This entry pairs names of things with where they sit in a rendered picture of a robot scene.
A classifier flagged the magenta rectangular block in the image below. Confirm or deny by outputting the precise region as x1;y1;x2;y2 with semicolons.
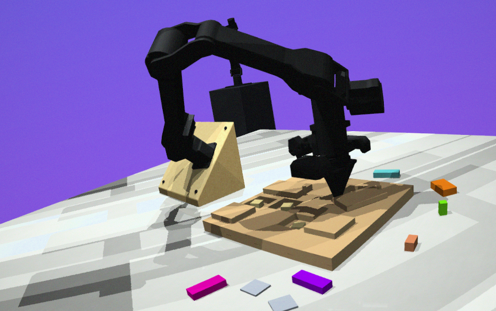
186;275;227;301

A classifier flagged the purple rectangular block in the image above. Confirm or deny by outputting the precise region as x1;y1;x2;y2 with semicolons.
292;270;333;295

